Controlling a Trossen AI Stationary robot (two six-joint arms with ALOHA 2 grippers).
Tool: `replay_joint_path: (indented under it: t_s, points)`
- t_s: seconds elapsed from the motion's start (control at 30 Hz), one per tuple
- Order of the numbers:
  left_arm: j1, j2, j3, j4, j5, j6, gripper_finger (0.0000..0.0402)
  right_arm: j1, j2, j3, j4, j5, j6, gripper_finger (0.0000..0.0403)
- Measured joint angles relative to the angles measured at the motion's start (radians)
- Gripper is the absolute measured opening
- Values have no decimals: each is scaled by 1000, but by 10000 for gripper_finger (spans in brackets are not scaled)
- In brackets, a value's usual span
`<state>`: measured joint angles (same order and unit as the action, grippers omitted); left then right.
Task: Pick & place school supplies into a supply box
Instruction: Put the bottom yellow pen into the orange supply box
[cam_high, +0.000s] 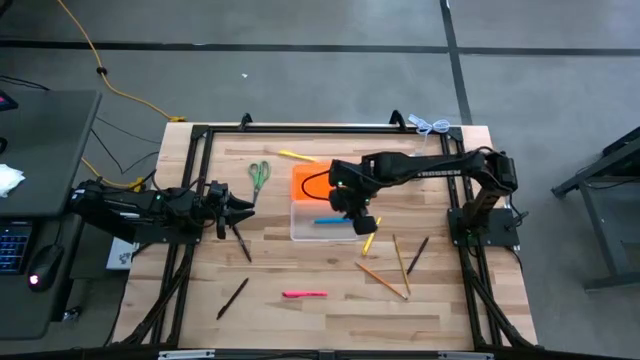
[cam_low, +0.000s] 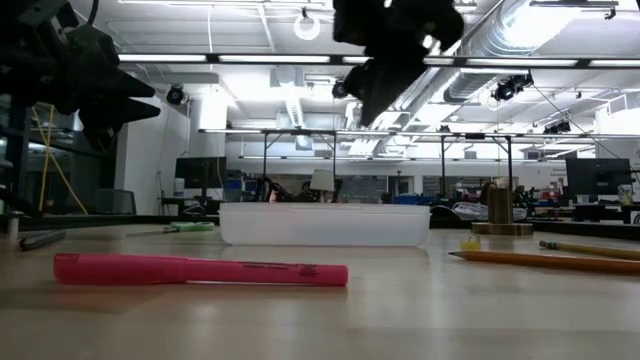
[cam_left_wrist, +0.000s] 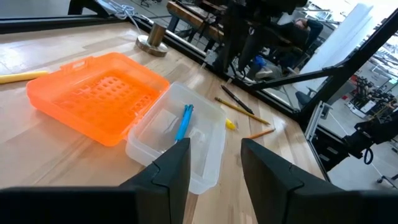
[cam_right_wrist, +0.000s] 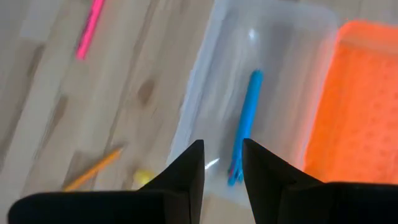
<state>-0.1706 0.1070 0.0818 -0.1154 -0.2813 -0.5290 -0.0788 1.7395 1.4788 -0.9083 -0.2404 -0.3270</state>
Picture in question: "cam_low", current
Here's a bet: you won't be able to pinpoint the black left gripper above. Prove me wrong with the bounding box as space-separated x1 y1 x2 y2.
0 0 162 152

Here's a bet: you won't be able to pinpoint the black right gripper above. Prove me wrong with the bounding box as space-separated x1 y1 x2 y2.
332 0 466 128

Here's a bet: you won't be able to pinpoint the green-handled scissors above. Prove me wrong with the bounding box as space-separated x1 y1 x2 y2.
125 220 217 238

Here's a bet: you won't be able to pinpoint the clear box with orange lid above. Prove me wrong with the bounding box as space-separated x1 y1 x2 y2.
218 201 432 248

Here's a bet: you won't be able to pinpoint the black pen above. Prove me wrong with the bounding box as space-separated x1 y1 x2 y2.
18 229 68 253

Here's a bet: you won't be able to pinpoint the orange pencil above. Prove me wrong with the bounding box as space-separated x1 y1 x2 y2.
447 249 640 277

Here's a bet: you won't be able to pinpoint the wood-coloured pencil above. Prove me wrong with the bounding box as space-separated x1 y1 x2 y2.
538 239 640 262

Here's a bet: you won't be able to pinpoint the black overhead light bar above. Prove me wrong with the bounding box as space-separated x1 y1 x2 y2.
115 52 640 70

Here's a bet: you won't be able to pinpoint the grey mesh chair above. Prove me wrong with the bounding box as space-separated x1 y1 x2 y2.
93 187 138 217

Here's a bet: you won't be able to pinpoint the black computer monitor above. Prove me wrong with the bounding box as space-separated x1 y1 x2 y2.
565 157 634 197
174 156 228 199

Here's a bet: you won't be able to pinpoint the white lamp shade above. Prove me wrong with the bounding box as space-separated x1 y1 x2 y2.
309 168 336 193

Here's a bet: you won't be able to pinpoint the blue storage bin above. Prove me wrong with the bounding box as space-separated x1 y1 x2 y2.
392 194 437 207

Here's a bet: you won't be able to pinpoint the black ceiling spotlight cluster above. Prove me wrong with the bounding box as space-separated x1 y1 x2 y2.
490 72 534 103
543 119 572 135

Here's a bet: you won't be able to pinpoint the metal cylinder weight on base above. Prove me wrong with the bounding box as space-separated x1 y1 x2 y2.
470 184 535 237

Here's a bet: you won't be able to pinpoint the pink highlighter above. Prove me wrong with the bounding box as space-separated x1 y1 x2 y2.
52 252 350 288

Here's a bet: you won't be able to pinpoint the black background desk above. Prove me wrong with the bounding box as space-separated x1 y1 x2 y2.
572 201 640 225

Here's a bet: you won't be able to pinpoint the black distant workstation frame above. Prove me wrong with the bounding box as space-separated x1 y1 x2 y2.
198 127 516 204

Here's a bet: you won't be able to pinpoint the yellow extension cord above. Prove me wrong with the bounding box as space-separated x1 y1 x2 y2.
31 103 90 217

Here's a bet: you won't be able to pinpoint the white ring lamp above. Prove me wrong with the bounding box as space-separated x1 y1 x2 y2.
292 12 322 42

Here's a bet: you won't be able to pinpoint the white cylindrical post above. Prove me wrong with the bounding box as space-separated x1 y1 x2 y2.
4 209 26 239

